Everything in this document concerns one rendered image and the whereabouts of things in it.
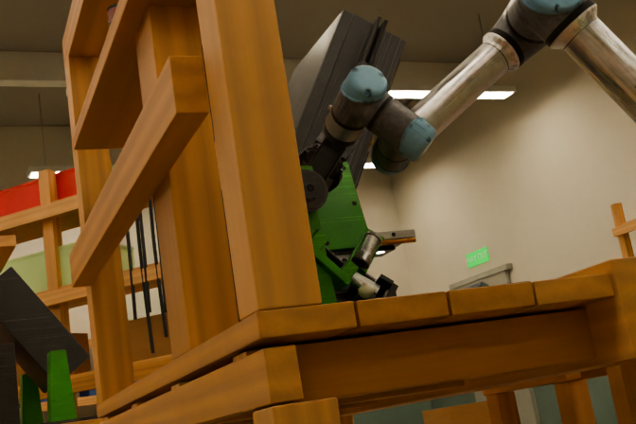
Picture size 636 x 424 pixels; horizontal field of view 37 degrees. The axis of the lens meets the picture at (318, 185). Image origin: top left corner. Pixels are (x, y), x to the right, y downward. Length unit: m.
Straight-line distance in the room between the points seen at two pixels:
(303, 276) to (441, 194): 10.58
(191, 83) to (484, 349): 0.58
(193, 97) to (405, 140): 0.47
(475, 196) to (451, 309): 9.89
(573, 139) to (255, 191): 8.70
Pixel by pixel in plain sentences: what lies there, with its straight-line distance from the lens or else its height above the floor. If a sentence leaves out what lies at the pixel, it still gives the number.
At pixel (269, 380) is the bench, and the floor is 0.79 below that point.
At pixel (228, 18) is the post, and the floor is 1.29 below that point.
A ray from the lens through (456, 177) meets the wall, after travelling 11.52.
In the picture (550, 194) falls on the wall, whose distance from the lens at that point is 10.16.
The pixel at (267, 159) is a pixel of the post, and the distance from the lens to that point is 1.28.
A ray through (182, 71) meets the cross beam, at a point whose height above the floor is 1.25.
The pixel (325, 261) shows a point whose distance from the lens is 1.64.
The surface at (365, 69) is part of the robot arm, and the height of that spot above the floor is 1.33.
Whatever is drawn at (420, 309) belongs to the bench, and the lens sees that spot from 1.31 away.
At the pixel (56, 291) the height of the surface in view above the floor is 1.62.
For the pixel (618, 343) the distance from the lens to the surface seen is 1.50.
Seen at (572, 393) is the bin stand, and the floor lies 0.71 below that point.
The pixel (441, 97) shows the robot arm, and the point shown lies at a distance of 1.88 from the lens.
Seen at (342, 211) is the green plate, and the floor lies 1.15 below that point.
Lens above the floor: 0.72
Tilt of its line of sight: 14 degrees up
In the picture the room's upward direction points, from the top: 9 degrees counter-clockwise
